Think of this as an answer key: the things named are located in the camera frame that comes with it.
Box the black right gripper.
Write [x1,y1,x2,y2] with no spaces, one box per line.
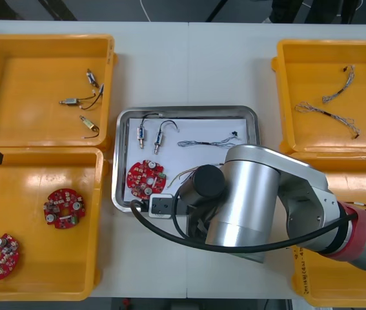
[171,195,216,242]

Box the green-yellow and red wire harness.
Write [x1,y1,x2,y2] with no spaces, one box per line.
[168,166,203,190]

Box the blue-white twisted wire harness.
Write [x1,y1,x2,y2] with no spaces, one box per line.
[177,130,242,149]
[321,64,356,104]
[294,101,361,140]

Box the blue label solenoid with cable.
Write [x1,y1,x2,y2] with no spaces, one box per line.
[152,119,181,154]
[136,112,165,150]

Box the white paper sheet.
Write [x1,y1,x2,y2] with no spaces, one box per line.
[123,118,249,204]

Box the steel tray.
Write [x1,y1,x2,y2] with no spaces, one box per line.
[110,105,267,214]

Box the yellow-orange plastic bin with handwriting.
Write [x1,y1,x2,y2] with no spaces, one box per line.
[281,151,366,307]

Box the black stand leg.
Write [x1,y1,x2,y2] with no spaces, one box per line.
[205,0,232,23]

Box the person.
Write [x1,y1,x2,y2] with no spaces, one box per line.
[261,0,364,24]

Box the small metal solenoid with cable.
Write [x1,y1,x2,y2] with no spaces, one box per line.
[58,83,105,111]
[85,68,101,89]

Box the small brass solenoid with cable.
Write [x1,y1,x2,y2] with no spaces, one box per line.
[79,115,101,140]

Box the white floor cable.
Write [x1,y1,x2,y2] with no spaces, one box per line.
[139,0,153,23]

